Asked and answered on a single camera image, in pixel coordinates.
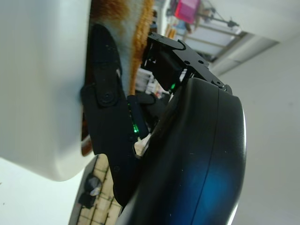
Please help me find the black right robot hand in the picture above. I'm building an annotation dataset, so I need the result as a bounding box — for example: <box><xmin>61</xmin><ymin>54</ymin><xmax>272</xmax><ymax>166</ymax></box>
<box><xmin>80</xmin><ymin>23</ymin><xmax>247</xmax><ymax>225</ymax></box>

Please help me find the cream white toaster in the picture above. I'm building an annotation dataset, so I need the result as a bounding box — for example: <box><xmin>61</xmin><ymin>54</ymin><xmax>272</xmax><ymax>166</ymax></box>
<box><xmin>0</xmin><ymin>0</ymin><xmax>94</xmax><ymax>182</ymax></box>

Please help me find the black bag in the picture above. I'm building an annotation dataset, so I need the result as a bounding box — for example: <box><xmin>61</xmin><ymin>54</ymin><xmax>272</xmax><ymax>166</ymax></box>
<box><xmin>78</xmin><ymin>173</ymin><xmax>103</xmax><ymax>209</ymax></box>

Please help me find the wooden crate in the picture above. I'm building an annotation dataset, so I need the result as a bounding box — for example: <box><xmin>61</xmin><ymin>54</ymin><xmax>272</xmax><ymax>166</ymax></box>
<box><xmin>77</xmin><ymin>154</ymin><xmax>122</xmax><ymax>225</ymax></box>

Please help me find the white shelf rack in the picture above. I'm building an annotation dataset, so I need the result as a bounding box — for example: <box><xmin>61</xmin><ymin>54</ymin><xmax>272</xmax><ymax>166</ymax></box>
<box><xmin>185</xmin><ymin>22</ymin><xmax>281</xmax><ymax>64</ymax></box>

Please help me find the pink box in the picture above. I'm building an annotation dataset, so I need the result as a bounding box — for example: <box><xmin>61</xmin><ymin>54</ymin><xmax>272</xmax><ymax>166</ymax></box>
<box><xmin>174</xmin><ymin>0</ymin><xmax>202</xmax><ymax>24</ymax></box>

